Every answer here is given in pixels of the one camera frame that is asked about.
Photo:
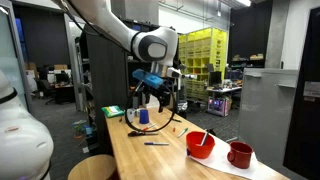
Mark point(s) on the blue plastic cup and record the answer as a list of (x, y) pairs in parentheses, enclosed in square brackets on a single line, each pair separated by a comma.
[(144, 116)]

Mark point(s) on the green capped marker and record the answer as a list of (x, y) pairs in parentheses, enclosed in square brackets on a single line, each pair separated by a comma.
[(183, 132)]

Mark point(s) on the red ceramic mug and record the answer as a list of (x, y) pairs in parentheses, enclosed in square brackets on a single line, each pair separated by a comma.
[(240, 154)]

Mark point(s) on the grey metal cabinet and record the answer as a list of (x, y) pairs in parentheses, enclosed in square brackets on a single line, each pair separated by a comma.
[(265, 112)]

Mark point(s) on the yellow storage bin rack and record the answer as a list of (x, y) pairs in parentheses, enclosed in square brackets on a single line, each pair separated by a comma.
[(197, 50)]

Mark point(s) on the red capped marker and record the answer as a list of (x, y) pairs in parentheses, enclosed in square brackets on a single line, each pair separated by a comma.
[(148, 127)]

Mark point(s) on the white mug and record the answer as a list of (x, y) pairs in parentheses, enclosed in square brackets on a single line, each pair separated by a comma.
[(130, 114)]

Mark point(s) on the white paper sheet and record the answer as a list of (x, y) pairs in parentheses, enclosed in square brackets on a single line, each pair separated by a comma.
[(218, 161)]

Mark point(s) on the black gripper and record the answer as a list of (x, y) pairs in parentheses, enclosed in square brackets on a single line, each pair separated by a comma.
[(163, 95)]

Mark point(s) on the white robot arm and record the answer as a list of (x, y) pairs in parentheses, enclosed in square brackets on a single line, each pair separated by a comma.
[(26, 145)]

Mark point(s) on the black shelving unit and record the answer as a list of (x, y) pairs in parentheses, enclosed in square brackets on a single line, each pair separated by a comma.
[(111, 74)]

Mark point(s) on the green wipes packet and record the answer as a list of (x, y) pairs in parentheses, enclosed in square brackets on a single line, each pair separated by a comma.
[(112, 111)]

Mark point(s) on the round wooden stool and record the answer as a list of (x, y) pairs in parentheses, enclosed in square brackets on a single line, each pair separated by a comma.
[(98, 167)]

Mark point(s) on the red plastic bowl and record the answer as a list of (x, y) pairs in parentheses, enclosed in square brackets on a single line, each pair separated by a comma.
[(196, 147)]

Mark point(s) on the black handled scissors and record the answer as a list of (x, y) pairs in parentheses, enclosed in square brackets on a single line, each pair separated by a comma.
[(136, 134)]

